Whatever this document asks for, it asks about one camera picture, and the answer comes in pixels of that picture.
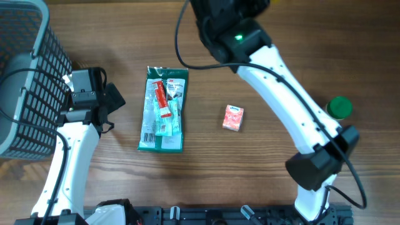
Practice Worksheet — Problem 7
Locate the green 3M product package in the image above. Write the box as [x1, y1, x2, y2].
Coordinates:
[137, 67, 189, 153]

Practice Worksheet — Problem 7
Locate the red Kleenex tissue pack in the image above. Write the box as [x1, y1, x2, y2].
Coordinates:
[222, 105, 244, 131]

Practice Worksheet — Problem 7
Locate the green lid white jar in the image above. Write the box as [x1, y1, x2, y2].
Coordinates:
[325, 96, 353, 120]

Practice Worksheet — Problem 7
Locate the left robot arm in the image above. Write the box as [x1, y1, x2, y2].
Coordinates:
[15, 67, 129, 224]

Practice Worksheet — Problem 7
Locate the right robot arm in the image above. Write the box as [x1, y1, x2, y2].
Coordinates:
[191, 1, 359, 223]

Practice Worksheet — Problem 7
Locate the grey plastic mesh basket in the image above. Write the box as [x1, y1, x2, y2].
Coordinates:
[1, 1, 72, 160]

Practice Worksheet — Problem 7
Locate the teal mint candy packet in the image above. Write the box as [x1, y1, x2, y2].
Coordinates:
[153, 98, 182, 137]

